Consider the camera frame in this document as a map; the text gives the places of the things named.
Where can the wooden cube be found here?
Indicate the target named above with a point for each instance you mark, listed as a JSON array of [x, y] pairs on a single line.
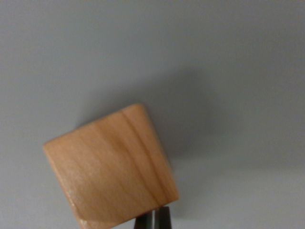
[[112, 167]]

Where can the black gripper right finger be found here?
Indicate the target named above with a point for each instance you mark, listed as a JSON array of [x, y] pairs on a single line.
[[164, 219]]

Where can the grey plastic tray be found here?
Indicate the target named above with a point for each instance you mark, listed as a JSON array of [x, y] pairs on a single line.
[[226, 59]]

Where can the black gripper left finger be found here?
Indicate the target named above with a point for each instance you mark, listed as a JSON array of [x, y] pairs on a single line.
[[143, 223]]

